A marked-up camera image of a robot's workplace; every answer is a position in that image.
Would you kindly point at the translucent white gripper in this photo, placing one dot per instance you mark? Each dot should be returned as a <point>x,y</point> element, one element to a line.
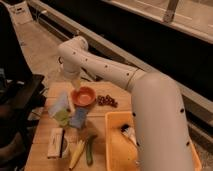
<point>76,83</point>

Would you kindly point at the light blue towel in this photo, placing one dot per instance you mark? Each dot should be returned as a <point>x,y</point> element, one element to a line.
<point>61,102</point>

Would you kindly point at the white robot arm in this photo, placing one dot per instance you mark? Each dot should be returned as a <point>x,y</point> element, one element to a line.
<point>162,136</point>

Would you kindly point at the red bowl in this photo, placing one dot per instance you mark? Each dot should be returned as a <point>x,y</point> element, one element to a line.
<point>84,96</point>

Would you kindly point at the green lime cup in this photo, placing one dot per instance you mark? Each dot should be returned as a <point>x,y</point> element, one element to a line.
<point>62,117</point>

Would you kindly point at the blue sponge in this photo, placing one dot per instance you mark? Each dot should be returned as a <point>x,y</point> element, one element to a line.
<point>79,117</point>

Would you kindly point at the dark grape bunch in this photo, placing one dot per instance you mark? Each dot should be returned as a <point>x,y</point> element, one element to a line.
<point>106,100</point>

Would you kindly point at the green cucumber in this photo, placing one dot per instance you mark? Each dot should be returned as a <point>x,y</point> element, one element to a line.
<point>89,144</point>

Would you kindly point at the yellow plastic bin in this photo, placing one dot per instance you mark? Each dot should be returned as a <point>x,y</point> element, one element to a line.
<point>121,153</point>

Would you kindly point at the black handled brush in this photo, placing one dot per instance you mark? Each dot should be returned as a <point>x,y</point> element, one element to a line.
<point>129,132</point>

